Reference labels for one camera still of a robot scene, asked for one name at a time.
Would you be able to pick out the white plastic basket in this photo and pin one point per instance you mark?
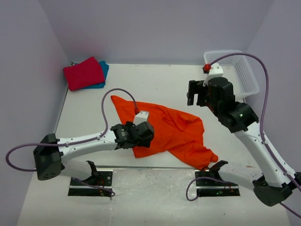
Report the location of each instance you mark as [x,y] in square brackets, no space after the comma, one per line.
[238,71]

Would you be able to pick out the orange t shirt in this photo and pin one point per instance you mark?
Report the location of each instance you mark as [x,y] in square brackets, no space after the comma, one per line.
[179,133]

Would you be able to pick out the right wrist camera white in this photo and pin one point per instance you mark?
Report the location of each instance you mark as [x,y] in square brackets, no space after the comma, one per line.
[212,71]

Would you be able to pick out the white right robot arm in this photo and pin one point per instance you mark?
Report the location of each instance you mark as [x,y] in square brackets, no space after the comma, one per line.
[273,181]

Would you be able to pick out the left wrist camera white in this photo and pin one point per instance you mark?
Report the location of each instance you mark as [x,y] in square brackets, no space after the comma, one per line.
[140,116]

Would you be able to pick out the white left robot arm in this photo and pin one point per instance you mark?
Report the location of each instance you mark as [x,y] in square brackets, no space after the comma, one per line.
[54,157]

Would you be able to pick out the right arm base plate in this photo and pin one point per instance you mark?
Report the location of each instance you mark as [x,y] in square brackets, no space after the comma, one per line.
[212,188]

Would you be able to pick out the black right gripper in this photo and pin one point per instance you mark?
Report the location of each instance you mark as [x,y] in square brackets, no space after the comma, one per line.
[196,87]

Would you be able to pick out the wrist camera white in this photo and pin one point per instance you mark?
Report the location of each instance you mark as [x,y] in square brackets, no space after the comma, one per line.
[140,116]
[212,71]

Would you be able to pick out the folded red t shirt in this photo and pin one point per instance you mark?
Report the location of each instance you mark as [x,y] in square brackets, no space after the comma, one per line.
[84,74]

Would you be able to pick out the folded blue t shirt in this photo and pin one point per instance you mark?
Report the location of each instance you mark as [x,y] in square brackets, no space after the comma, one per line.
[105,69]

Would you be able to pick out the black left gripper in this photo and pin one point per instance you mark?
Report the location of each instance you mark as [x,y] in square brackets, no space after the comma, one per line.
[145,142]

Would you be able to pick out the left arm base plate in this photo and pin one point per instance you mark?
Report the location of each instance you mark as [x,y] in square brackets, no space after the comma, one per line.
[99,184]

